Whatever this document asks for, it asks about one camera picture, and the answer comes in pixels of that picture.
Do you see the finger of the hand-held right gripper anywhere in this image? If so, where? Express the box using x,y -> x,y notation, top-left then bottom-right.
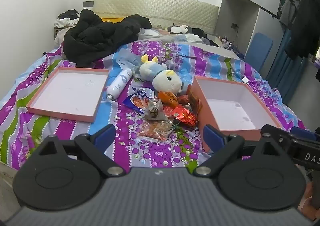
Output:
290,126 -> 320,141
260,124 -> 292,141

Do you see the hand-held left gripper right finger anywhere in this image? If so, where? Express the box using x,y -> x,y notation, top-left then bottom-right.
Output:
192,125 -> 279,176

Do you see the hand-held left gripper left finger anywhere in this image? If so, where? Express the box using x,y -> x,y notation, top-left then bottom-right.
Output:
37,124 -> 124,176

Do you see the red foil snack packet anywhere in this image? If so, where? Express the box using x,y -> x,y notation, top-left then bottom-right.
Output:
174,112 -> 198,127
165,105 -> 191,119

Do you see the deep pink cardboard box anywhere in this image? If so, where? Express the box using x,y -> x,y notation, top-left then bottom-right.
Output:
191,76 -> 282,153

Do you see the yellow and brown snack packet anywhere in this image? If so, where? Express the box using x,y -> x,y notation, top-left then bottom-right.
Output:
186,85 -> 202,117

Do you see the blue snack packet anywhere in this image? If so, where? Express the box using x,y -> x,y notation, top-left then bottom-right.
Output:
122,88 -> 156,111

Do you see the clear packet of orange snacks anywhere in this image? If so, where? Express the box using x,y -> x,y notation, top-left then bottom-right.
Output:
136,119 -> 175,143

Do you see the silver snack packet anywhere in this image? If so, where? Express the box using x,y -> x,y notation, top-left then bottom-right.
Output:
143,99 -> 167,121

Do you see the orange snack packet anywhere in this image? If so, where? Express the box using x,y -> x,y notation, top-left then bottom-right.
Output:
157,91 -> 180,106

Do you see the person's right forearm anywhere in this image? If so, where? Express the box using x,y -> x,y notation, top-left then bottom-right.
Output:
304,167 -> 320,221

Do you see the purple floral printed blanket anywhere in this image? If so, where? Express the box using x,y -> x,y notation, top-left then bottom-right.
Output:
0,33 -> 310,170

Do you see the white spray bottle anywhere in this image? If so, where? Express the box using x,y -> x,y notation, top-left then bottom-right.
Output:
106,68 -> 133,101

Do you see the shallow pink box lid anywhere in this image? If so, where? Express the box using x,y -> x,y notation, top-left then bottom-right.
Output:
26,67 -> 110,123

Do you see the blue curtain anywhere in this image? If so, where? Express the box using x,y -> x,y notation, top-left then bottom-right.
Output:
265,27 -> 312,105

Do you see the white and blue plush toy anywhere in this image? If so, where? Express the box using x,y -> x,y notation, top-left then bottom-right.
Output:
139,55 -> 188,96

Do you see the blue folding chair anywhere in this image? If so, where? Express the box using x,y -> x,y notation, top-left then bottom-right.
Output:
243,32 -> 273,72

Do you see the pale blue plastic bag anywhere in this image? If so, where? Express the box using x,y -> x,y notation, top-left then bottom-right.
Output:
116,48 -> 146,69

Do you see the black jacket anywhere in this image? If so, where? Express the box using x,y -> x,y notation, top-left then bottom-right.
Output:
64,8 -> 153,68

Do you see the grey bedding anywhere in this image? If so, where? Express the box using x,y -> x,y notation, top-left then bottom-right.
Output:
139,27 -> 224,48

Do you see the hanging black coat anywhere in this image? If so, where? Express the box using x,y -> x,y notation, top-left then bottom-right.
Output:
285,0 -> 320,59

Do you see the black and white plush toy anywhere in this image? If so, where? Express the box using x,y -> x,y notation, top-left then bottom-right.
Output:
167,25 -> 193,35

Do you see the yellow pillow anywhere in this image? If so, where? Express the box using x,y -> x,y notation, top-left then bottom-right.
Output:
99,16 -> 125,24

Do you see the pile of clothes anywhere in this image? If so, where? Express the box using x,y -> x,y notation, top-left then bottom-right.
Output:
54,9 -> 81,29

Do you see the hanging grey striped jacket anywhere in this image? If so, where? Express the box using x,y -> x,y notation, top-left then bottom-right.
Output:
279,0 -> 303,28

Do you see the cream quilted headboard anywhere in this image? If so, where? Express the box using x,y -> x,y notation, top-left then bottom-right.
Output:
93,0 -> 220,36

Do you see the white charger with cable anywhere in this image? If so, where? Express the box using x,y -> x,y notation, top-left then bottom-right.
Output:
226,72 -> 250,84

